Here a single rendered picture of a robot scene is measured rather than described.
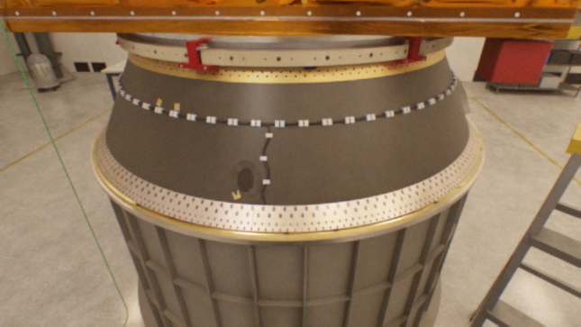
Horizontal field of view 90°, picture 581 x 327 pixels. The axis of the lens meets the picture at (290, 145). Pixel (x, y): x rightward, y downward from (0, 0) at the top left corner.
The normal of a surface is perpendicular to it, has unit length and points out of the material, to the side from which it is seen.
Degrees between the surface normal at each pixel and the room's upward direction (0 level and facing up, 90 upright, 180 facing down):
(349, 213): 43
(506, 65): 90
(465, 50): 90
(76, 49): 90
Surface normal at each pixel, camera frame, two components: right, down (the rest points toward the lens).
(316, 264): 0.12, 0.47
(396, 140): 0.37, -0.04
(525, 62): -0.14, 0.47
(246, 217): -0.09, -0.32
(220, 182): -0.21, 0.00
